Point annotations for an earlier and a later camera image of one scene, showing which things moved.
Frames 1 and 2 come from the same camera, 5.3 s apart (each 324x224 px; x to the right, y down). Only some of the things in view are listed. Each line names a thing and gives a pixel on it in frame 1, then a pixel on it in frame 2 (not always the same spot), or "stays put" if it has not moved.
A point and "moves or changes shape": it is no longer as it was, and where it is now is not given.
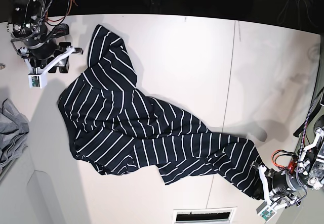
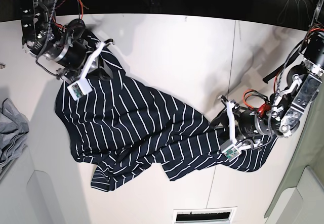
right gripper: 281,189 -> 243,123
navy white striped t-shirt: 113,127 moves or changes shape
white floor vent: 224,215 stays put
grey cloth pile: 14,129 stays put
